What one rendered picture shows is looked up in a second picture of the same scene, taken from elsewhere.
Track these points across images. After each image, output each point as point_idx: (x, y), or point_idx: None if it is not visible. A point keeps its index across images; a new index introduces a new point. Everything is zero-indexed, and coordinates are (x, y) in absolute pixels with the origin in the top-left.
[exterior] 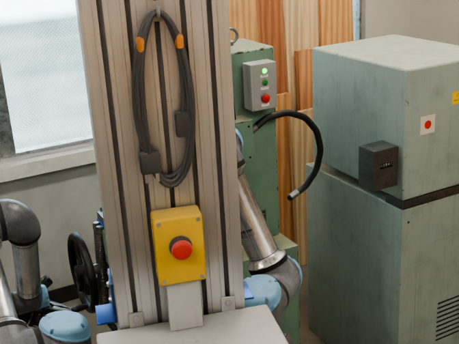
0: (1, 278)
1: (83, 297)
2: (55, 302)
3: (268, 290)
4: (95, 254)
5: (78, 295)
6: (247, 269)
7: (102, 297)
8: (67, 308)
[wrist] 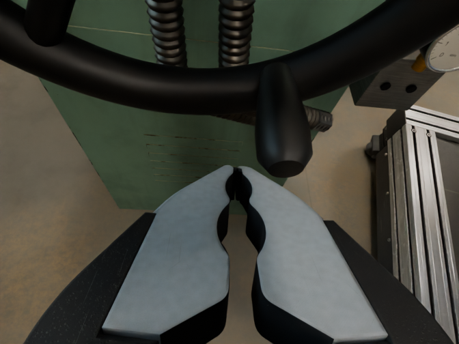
0: None
1: (124, 67)
2: (118, 246)
3: None
4: None
5: (66, 74)
6: None
7: (182, 14)
8: (229, 181)
